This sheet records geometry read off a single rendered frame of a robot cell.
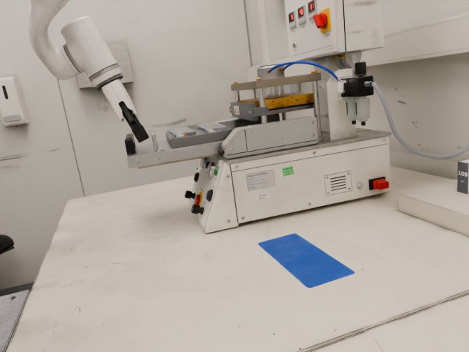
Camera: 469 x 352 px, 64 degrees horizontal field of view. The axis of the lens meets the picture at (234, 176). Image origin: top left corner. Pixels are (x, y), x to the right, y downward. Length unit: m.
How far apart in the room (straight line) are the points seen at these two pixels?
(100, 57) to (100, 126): 1.44
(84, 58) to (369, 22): 0.72
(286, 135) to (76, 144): 1.70
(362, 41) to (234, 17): 1.65
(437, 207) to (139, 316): 0.66
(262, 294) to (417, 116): 0.91
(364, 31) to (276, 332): 0.77
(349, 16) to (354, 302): 0.69
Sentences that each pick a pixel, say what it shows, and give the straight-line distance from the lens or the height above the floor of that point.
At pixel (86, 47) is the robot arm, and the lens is 1.04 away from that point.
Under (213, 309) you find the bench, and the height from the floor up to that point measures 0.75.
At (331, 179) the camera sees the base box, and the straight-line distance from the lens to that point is 1.05.
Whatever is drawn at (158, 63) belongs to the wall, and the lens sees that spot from 2.48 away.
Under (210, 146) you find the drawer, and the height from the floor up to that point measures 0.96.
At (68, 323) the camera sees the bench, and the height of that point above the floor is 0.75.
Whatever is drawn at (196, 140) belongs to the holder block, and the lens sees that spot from 0.98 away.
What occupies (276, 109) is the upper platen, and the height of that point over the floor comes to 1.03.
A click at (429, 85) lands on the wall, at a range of 1.36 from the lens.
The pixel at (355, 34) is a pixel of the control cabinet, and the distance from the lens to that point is 1.06.
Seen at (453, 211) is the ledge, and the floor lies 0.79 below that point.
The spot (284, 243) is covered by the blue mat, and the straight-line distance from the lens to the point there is 0.87.
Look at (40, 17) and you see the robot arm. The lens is 1.00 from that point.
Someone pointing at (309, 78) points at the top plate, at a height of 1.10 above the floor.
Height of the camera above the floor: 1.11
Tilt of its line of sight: 13 degrees down
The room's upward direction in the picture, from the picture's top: 8 degrees counter-clockwise
